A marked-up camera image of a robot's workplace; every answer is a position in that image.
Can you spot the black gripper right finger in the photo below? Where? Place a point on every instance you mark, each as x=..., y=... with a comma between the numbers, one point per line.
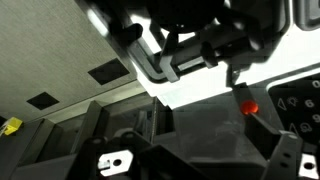
x=281, y=149

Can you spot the small red top button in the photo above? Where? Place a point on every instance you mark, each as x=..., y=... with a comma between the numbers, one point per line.
x=249, y=106

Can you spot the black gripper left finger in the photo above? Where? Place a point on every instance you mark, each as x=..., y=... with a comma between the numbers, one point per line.
x=88, y=141

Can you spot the yellow tag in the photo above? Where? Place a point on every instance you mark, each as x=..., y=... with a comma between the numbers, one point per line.
x=10, y=126

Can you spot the grey toy stove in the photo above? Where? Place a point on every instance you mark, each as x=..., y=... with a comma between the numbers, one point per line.
x=46, y=48

